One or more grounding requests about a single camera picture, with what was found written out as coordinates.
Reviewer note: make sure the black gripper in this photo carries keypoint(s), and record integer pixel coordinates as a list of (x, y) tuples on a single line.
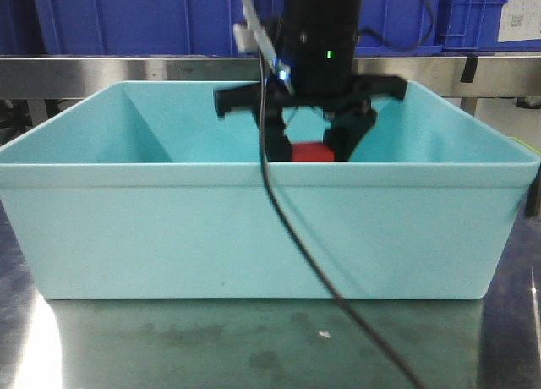
[(349, 110)]

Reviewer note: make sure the red cube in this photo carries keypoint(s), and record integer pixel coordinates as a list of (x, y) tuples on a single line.
[(312, 152)]

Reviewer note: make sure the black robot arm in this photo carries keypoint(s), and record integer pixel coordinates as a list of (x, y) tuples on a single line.
[(306, 60)]

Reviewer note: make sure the blue crate middle background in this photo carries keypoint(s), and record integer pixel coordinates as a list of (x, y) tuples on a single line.
[(393, 12)]

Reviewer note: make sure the blue crate background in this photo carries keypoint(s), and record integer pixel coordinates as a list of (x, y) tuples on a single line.
[(393, 12), (138, 27), (473, 26)]

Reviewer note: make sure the black tape strip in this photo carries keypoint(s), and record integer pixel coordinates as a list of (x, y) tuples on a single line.
[(470, 69)]

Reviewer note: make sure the light blue plastic tub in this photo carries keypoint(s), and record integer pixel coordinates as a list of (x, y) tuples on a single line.
[(141, 191)]

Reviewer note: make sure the blue crate right background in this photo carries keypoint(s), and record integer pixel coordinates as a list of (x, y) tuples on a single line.
[(473, 26)]

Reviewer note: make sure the green object behind tub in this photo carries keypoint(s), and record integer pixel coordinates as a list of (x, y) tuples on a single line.
[(525, 145)]

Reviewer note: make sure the white paper label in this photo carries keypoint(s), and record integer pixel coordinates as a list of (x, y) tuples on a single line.
[(519, 21)]

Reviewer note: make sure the blue crate left background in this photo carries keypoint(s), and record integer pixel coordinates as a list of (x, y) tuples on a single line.
[(138, 27)]

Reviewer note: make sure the white connector with cable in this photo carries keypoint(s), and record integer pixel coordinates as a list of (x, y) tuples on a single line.
[(281, 70)]

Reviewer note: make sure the stainless steel shelf rail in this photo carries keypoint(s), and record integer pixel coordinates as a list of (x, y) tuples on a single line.
[(499, 75)]

